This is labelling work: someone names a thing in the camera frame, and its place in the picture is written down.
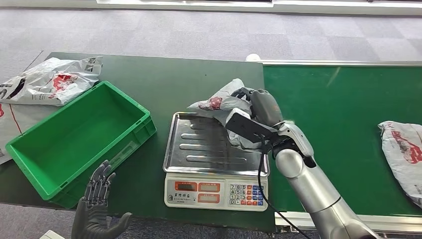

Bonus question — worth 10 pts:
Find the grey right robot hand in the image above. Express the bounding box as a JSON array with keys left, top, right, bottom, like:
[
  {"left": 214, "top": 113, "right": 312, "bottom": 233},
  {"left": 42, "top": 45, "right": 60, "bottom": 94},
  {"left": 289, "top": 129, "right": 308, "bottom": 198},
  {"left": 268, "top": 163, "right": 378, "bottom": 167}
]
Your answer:
[{"left": 230, "top": 87, "right": 284, "bottom": 128}]

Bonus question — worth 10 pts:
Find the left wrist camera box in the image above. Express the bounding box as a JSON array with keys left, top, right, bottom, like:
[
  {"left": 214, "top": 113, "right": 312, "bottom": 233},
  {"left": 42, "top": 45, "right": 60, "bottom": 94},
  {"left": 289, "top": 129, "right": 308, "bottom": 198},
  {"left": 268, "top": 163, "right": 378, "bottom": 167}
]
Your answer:
[{"left": 39, "top": 230, "right": 67, "bottom": 239}]

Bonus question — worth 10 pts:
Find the dark green table board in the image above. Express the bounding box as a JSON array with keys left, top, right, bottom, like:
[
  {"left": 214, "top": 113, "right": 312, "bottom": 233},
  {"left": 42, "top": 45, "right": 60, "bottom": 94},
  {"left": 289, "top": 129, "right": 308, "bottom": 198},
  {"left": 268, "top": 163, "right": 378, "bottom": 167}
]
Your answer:
[{"left": 0, "top": 52, "right": 276, "bottom": 232}]

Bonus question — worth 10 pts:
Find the black camera cable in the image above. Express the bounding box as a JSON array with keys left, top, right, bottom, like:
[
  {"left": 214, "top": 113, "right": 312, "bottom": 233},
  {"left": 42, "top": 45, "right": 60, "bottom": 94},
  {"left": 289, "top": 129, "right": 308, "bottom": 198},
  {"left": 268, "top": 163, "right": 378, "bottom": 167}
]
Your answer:
[{"left": 257, "top": 133, "right": 311, "bottom": 239}]

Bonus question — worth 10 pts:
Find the green plastic crate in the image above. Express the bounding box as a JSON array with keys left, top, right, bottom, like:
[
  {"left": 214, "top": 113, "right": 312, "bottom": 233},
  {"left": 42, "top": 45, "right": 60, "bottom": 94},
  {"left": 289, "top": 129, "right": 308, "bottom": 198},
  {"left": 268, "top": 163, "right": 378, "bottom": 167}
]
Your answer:
[{"left": 5, "top": 81, "right": 157, "bottom": 209}]

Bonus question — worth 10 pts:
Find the white mailer bag red line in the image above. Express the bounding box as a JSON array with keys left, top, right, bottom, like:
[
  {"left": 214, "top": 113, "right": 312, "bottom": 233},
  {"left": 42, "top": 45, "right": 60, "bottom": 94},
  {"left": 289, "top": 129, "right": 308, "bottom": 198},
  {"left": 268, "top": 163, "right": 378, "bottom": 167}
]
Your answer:
[{"left": 0, "top": 103, "right": 58, "bottom": 165}]

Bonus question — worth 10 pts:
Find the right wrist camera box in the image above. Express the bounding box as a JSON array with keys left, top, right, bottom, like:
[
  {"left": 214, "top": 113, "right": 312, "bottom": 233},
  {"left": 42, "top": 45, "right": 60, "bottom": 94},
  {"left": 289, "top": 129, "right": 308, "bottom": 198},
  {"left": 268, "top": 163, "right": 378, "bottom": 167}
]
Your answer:
[{"left": 225, "top": 108, "right": 279, "bottom": 144}]

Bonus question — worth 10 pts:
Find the white electronic scale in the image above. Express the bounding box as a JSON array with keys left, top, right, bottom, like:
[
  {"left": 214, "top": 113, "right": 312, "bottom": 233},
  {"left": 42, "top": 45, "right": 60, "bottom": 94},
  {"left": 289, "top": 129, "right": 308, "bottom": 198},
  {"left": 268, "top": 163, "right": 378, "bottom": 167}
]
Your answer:
[{"left": 163, "top": 112, "right": 271, "bottom": 212}]

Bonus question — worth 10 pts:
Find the white skirting ledge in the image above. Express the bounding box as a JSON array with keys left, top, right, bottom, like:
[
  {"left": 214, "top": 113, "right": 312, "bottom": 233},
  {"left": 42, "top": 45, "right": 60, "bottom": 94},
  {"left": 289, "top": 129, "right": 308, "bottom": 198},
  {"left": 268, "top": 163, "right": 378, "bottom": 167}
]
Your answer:
[{"left": 0, "top": 0, "right": 422, "bottom": 16}]

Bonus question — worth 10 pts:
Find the steel weighing pan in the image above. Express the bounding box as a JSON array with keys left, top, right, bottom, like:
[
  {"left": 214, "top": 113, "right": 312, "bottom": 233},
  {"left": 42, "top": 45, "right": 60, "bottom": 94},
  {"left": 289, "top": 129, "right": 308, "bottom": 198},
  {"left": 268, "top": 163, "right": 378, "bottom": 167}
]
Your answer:
[{"left": 163, "top": 112, "right": 270, "bottom": 177}]

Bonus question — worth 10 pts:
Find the grey mailer bag red print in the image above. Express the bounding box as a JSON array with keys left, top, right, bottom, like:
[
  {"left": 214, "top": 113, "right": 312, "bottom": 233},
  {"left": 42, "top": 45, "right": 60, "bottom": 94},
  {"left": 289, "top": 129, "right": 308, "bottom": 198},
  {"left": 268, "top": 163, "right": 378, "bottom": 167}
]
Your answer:
[
  {"left": 187, "top": 78, "right": 264, "bottom": 151},
  {"left": 0, "top": 56, "right": 104, "bottom": 107},
  {"left": 378, "top": 120, "right": 422, "bottom": 209}
]

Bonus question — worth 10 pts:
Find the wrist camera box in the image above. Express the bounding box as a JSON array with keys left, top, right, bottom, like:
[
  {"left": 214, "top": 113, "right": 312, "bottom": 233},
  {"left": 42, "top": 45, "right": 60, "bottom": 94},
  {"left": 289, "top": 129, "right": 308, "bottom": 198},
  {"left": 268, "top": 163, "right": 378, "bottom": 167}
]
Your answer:
[
  {"left": 39, "top": 230, "right": 67, "bottom": 239},
  {"left": 225, "top": 108, "right": 279, "bottom": 144}
]

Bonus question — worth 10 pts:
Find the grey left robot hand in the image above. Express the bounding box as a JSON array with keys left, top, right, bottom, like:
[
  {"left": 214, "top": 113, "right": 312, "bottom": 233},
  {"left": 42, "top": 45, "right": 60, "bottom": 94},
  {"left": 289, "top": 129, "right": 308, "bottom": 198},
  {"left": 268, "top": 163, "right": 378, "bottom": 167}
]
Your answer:
[{"left": 71, "top": 160, "right": 132, "bottom": 239}]

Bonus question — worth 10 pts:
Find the aluminium conveyor frame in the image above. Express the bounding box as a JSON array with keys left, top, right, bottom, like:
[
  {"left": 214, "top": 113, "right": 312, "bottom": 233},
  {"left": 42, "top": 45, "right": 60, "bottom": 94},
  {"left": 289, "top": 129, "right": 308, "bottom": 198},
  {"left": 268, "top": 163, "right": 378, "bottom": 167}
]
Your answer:
[{"left": 245, "top": 53, "right": 422, "bottom": 239}]

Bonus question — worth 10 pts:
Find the green conveyor belt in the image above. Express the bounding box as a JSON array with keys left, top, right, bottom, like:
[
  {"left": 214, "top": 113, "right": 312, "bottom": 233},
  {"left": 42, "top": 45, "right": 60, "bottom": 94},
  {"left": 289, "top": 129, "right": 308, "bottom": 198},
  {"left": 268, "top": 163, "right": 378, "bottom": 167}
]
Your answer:
[{"left": 262, "top": 65, "right": 422, "bottom": 217}]

